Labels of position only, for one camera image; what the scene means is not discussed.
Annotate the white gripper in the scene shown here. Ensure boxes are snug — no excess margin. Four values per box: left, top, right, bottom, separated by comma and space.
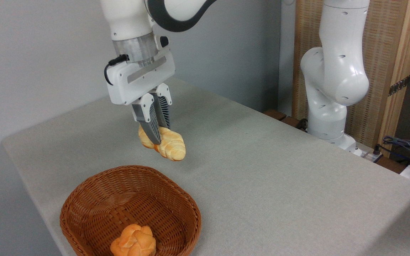
106, 36, 176, 145

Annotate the long braided bread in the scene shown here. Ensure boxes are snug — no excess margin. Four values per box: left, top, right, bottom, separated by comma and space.
138, 124, 186, 162

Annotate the brown wicker basket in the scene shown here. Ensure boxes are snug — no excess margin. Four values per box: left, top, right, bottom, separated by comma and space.
60, 165, 202, 256

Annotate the round knotted bread roll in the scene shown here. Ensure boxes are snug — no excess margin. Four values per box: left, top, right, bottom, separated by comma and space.
110, 224, 156, 256

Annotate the brown wooden base board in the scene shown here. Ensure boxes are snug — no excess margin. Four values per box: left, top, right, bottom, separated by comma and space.
263, 109, 309, 131

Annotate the grey tablecloth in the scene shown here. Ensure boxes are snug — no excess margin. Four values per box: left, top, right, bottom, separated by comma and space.
1, 78, 410, 256

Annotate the white power strip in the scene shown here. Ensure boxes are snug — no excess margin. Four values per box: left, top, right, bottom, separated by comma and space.
361, 149, 383, 163

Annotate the dark metal screen hinge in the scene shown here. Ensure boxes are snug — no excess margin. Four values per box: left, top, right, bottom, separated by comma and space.
388, 76, 410, 97

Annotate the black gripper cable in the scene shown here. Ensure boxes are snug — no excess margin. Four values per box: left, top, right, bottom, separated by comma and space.
104, 54, 130, 86

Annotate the blue and black cable bundle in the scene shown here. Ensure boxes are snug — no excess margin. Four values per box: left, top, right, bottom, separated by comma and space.
378, 136, 410, 168

